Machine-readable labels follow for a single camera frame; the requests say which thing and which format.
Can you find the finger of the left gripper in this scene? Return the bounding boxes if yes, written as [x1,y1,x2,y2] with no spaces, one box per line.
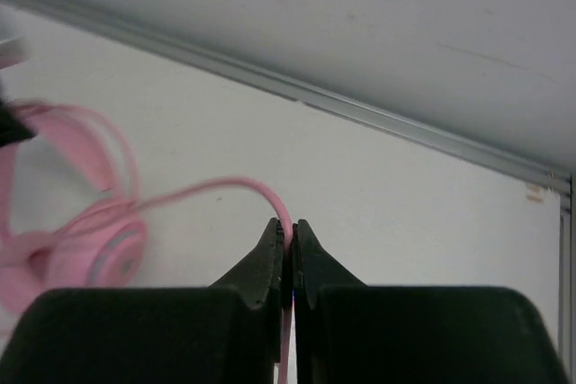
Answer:
[0,97,36,148]

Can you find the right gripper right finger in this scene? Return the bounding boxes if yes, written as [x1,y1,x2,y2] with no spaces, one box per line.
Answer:
[292,220,568,383]

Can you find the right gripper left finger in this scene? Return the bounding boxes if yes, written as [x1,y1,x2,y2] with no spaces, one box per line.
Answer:
[9,219,284,383]

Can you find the pink headphones with cable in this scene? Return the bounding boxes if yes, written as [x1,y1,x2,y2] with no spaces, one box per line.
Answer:
[1,103,293,383]

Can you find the aluminium table frame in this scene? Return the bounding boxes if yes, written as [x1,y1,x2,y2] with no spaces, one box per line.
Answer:
[1,0,575,357]

